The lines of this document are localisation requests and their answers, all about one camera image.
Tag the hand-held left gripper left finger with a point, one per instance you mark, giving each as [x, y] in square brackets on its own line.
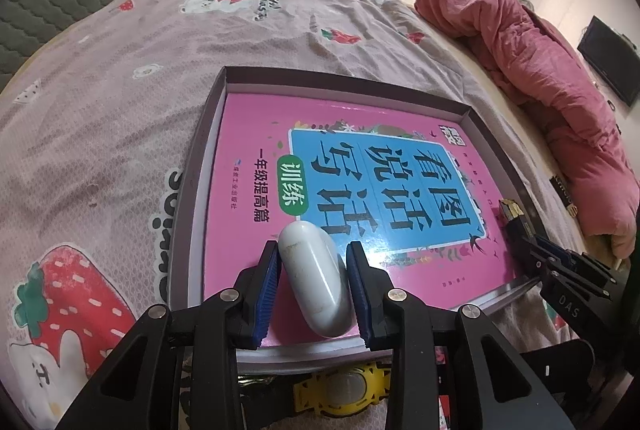
[265, 290]

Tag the red packet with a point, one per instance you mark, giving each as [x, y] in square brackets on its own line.
[442, 405]

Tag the pink quilt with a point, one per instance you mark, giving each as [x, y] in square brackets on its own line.
[540, 80]

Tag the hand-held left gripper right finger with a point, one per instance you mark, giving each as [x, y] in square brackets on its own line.
[361, 295]

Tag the black mattress label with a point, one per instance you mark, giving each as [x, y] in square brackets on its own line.
[564, 194]

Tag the black wall television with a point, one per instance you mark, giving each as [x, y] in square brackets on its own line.
[610, 60]

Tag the strawberry printed pink bedsheet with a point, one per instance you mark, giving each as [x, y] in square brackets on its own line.
[125, 110]

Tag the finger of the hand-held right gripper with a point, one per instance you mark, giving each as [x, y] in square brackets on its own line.
[570, 300]
[575, 262]

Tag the pink exercise book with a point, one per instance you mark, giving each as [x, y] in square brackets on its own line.
[300, 150]

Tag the shallow grey cardboard box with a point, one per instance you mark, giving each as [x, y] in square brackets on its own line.
[200, 170]

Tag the white earbud case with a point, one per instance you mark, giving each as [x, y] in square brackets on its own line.
[315, 280]

